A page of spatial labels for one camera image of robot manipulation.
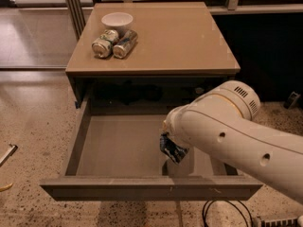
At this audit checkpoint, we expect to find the tan cabinet with glossy top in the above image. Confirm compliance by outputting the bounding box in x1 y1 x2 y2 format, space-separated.
66 2 241 102

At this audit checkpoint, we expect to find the yellow object on floor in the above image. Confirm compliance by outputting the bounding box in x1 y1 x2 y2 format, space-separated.
0 183 13 192

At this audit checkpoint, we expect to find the blue chip bag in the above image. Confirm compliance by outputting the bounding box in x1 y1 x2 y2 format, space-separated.
160 133 189 165

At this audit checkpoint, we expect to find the dark silver can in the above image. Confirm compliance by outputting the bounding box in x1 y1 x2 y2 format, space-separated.
113 30 138 59

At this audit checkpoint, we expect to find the white bowl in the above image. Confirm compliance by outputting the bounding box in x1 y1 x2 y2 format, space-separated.
101 12 134 35

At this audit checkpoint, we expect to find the black cable loop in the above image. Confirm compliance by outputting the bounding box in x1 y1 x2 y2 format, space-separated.
202 200 255 227

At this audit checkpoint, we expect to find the metal bar at left edge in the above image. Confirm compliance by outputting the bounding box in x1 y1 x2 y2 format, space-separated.
0 144 18 166

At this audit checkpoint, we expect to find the metal window frame post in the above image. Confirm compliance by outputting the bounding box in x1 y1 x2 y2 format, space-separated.
65 0 85 40

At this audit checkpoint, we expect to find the dark object on floor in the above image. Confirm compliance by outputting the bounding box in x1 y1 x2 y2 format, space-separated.
283 92 301 109

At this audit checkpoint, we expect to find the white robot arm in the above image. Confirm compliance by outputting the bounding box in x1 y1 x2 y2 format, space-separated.
164 80 303 203

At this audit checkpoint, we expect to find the green and silver can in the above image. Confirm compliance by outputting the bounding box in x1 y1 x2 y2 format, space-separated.
92 29 119 59

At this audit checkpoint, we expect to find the open grey top drawer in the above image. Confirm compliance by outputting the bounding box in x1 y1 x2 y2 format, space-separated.
41 96 261 201

